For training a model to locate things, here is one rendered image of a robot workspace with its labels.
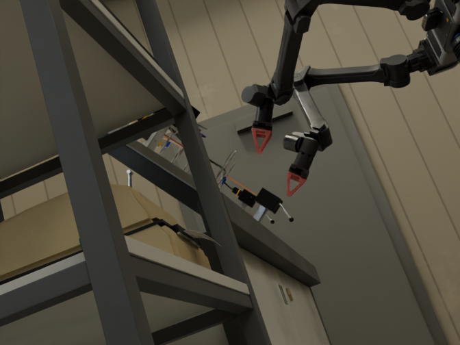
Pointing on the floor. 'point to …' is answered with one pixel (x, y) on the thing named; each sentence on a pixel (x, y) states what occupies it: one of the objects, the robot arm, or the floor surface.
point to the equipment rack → (102, 64)
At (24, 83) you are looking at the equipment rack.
